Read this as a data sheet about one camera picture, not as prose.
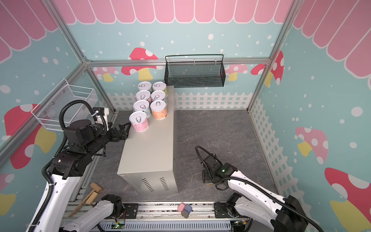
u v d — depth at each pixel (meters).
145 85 0.76
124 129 0.58
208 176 0.61
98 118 0.52
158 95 0.71
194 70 0.94
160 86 0.76
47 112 0.65
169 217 0.74
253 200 0.47
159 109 0.66
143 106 0.67
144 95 0.71
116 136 0.56
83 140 0.45
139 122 0.61
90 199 0.77
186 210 0.74
